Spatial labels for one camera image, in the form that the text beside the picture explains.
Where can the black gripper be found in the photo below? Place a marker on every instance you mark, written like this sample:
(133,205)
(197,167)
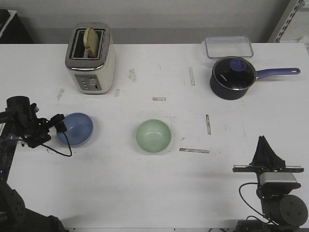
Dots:
(264,153)
(37,131)

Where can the cream and chrome toaster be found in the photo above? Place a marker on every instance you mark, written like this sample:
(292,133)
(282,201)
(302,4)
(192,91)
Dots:
(91,75)

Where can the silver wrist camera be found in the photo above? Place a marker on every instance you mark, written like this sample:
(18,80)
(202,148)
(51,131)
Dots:
(278,180)

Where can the blue bowl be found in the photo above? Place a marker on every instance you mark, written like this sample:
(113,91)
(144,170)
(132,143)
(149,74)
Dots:
(79,129)

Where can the glass pot lid blue knob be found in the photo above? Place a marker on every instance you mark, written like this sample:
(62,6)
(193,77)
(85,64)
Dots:
(234,73)

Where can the dark blue saucepan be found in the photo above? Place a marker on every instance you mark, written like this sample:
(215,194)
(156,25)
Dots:
(236,94)

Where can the green bowl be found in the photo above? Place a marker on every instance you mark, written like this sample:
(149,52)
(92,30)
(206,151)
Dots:
(153,135)

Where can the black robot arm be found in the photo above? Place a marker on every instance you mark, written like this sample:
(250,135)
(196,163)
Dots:
(22,125)
(281,211)

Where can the clear plastic food container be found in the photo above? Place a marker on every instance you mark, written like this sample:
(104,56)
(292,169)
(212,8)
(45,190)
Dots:
(223,46)

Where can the grey metal shelf upright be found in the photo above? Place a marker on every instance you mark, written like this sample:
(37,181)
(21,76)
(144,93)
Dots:
(293,25)

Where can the slice of toast bread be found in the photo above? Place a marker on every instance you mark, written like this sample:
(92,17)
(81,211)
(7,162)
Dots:
(91,42)

